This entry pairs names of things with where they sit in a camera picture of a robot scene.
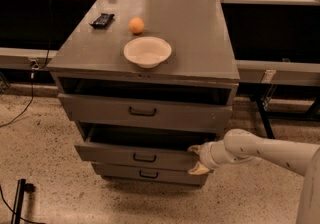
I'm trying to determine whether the white bowl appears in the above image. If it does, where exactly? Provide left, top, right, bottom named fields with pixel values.
left=123, top=37, right=172, bottom=68

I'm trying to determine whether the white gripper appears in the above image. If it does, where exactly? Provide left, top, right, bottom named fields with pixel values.
left=187, top=142, right=218, bottom=176

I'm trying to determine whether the black cable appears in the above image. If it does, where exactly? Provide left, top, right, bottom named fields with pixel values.
left=0, top=0, right=68, bottom=129

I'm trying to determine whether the dark snack bar wrapper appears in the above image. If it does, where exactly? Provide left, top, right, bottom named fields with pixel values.
left=91, top=13, right=114, bottom=29

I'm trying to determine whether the grey top drawer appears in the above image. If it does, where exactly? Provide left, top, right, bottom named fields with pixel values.
left=58, top=93, right=232, bottom=134

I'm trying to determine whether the grey drawer cabinet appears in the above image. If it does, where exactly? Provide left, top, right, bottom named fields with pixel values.
left=46, top=0, right=241, bottom=188

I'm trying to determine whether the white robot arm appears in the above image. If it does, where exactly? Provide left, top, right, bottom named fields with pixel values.
left=188, top=129, right=320, bottom=224

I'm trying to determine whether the black stand bottom left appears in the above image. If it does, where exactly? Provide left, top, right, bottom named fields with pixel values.
left=0, top=179, right=45, bottom=224

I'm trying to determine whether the orange fruit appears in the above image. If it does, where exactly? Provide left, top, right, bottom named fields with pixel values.
left=129, top=17, right=144, bottom=34

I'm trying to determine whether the grey drawer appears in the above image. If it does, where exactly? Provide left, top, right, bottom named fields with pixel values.
left=75, top=125, right=216, bottom=171
left=58, top=93, right=232, bottom=134
left=92, top=163, right=208, bottom=186

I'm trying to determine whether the grey bottom drawer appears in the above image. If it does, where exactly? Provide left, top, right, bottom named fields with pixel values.
left=92, top=163, right=208, bottom=186

